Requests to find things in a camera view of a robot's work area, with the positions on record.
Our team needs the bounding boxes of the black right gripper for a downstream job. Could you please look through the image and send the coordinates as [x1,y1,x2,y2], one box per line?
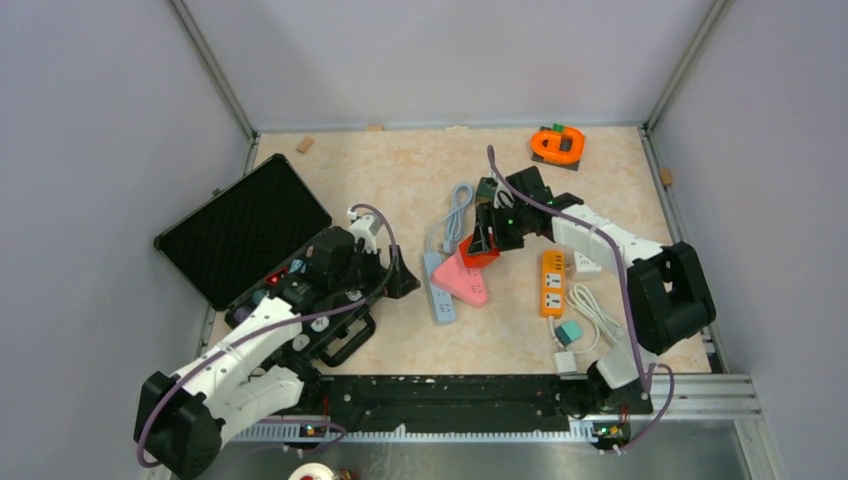
[470,201,530,255]

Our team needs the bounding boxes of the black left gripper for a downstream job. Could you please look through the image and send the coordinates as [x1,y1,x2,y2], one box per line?
[331,241,419,299]

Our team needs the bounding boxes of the red cube socket adapter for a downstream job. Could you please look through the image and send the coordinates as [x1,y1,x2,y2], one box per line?
[458,236,500,269]

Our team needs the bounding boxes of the pink triangular power strip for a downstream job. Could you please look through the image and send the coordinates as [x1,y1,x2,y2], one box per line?
[431,253,489,308]

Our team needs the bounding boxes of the dark green cube adapter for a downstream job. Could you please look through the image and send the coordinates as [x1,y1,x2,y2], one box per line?
[474,177,498,206]

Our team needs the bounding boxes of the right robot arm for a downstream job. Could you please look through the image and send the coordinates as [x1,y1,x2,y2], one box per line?
[463,167,716,412]

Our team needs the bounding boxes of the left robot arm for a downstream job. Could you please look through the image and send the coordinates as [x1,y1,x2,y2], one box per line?
[133,218,420,479]

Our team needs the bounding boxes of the white plug adapter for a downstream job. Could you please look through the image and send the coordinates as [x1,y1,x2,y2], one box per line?
[554,351,579,376]

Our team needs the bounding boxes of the light blue power strip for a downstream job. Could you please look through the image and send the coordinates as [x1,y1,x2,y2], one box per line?
[422,252,457,325]

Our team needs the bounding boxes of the orange power strip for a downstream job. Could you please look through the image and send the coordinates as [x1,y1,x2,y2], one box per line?
[539,250,566,318]

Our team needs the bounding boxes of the teal cube adapter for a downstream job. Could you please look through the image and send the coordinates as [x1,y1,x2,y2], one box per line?
[553,320,583,347]

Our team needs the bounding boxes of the small wooden block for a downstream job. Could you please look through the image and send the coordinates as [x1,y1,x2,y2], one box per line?
[296,136,315,154]

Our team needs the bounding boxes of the black poker chip case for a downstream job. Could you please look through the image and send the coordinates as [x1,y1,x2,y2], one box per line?
[154,154,376,367]

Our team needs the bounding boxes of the wooden block at right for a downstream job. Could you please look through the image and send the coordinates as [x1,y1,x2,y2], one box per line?
[658,168,674,188]

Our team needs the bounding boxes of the light blue coiled cable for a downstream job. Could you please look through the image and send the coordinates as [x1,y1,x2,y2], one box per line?
[427,183,474,256]

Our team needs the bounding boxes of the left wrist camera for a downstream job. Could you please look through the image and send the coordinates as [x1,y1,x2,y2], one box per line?
[347,210,384,254]

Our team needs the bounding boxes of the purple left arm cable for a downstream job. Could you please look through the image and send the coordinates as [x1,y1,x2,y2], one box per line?
[135,203,400,468]

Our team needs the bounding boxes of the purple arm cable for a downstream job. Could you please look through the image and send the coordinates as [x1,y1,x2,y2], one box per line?
[135,203,400,468]
[486,145,676,452]

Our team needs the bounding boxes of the dark square base plate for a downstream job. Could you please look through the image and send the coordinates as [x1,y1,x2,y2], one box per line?
[531,124,587,173]

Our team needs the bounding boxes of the white coiled cable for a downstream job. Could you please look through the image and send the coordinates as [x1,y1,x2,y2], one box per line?
[547,283,631,356]

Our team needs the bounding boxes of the orange ring toy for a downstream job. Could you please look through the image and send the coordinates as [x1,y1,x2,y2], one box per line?
[529,127,587,166]

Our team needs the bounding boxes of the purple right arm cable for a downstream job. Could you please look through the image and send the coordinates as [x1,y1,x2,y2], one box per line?
[486,145,676,452]

